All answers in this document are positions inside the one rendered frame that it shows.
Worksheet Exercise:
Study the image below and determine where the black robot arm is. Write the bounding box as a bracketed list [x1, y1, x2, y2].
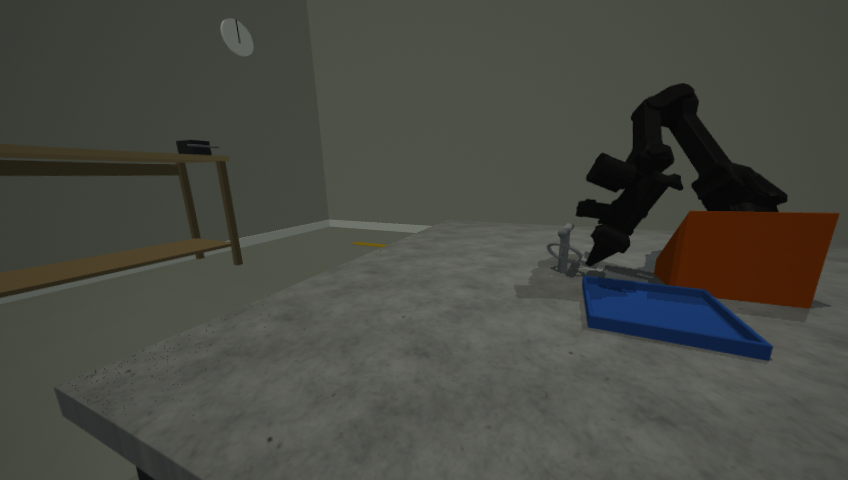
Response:
[575, 83, 787, 224]

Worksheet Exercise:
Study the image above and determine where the grey metal ring with tab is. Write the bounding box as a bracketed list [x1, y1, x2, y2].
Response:
[547, 242, 600, 269]

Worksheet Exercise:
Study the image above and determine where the blue tray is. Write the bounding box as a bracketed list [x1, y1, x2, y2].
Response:
[582, 275, 773, 361]

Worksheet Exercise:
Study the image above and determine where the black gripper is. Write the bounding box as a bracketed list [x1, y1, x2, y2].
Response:
[585, 194, 651, 266]

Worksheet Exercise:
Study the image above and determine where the grey t-shaped steel stake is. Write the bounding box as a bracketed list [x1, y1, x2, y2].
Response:
[558, 222, 574, 273]

